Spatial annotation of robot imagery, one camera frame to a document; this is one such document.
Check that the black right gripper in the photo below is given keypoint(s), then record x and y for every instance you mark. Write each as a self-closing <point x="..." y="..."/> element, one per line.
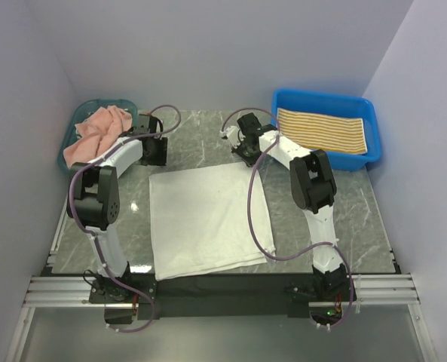
<point x="237" y="150"/>

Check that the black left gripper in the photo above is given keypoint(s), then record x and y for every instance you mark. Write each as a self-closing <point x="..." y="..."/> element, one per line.
<point x="160" y="159"/>

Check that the white terry towel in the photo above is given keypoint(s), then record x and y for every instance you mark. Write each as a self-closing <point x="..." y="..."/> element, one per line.
<point x="199" y="223"/>

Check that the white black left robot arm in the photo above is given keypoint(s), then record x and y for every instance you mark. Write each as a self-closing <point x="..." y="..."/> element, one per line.
<point x="94" y="200"/>

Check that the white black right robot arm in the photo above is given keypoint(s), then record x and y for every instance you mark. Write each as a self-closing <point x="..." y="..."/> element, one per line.
<point x="313" y="190"/>

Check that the pink terry towel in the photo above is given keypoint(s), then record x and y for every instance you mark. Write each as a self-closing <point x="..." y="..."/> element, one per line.
<point x="97" y="134"/>

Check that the yellow white striped towel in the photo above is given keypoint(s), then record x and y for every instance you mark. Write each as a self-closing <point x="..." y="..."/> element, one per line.
<point x="326" y="132"/>

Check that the teal plastic laundry basket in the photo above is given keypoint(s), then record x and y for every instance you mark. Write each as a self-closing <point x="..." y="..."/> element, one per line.
<point x="84" y="111"/>

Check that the blue plastic bin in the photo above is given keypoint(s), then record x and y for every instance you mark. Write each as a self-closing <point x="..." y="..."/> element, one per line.
<point x="339" y="106"/>

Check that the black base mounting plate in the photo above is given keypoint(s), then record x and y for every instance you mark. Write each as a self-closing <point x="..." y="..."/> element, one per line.
<point x="221" y="295"/>

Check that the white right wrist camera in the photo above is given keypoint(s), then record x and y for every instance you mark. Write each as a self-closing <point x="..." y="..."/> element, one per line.
<point x="230" y="134"/>

